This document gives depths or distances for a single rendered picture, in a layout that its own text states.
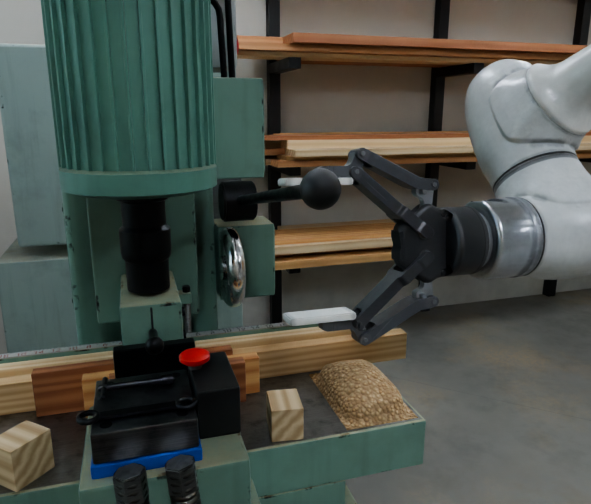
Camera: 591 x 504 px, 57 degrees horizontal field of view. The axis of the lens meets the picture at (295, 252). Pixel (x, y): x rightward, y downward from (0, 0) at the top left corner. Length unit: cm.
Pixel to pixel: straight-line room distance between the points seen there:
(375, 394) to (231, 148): 42
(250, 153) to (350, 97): 238
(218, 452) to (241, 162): 48
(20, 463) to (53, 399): 13
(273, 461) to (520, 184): 42
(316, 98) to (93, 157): 260
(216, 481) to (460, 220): 34
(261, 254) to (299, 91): 230
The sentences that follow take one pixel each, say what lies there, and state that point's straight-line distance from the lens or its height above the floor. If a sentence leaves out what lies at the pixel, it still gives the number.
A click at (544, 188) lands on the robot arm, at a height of 117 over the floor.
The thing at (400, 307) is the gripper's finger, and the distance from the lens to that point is 59.
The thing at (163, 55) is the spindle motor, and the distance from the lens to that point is 58.
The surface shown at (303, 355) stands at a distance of 75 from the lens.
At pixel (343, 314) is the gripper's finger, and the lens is 55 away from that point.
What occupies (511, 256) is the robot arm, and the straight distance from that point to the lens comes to 61.
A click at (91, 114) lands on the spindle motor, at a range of 59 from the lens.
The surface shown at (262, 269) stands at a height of 101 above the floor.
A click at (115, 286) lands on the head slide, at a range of 78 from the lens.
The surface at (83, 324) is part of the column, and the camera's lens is 90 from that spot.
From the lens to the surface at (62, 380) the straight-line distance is 71.
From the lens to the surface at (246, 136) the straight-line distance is 85.
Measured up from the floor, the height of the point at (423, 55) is 152.
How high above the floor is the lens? 125
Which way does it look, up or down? 14 degrees down
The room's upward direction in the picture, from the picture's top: straight up
